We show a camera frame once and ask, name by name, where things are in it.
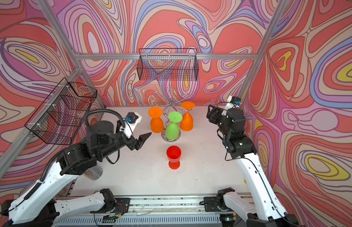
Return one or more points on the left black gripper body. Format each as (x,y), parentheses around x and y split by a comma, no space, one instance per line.
(118,141)

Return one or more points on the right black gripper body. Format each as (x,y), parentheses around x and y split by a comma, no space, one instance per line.
(216,118)

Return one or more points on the orange wine glass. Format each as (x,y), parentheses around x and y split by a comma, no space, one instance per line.
(187,122)
(156,123)

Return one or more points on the red plastic wine glass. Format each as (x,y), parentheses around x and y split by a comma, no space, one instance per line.
(174,154)

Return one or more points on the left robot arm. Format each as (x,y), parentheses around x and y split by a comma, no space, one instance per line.
(106,132)

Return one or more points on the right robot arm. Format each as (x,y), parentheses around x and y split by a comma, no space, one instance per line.
(267,210)

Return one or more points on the green plastic wine glass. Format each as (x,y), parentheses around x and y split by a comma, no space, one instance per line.
(172,130)

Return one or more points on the metal cup of pens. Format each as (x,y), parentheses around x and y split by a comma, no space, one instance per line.
(93,173)

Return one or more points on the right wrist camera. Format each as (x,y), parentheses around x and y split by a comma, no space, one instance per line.
(232,102)

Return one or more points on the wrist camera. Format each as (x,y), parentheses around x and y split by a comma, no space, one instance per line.
(131,121)
(232,102)

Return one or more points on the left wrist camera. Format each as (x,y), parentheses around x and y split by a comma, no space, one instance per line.
(131,121)

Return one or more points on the chrome wire glass rack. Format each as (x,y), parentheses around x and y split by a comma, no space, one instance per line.
(170,107)

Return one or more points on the black wire basket left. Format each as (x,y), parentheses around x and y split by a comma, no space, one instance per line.
(60,116)

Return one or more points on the black wire basket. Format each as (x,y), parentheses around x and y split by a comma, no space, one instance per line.
(60,116)
(168,64)

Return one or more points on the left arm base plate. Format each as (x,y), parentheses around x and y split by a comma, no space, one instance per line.
(119,206)

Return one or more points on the black wire basket back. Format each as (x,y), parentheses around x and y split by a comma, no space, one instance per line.
(168,64)

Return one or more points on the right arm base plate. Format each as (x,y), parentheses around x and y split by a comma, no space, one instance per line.
(214,204)

